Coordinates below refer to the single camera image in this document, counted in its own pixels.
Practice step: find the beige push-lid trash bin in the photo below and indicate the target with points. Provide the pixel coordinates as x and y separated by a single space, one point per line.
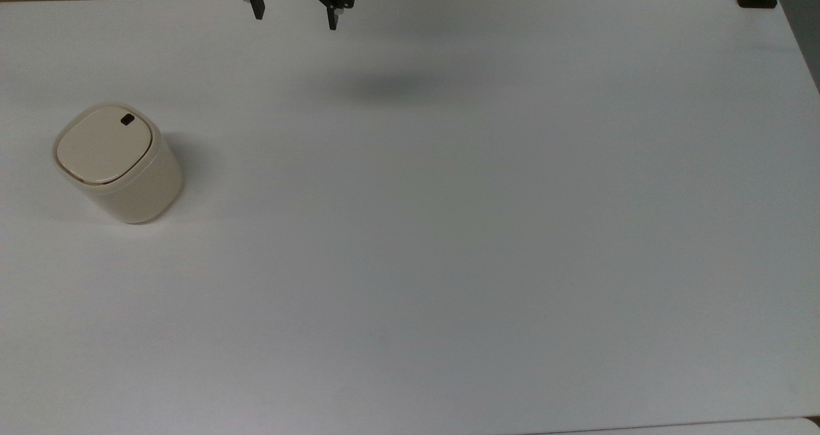
115 163

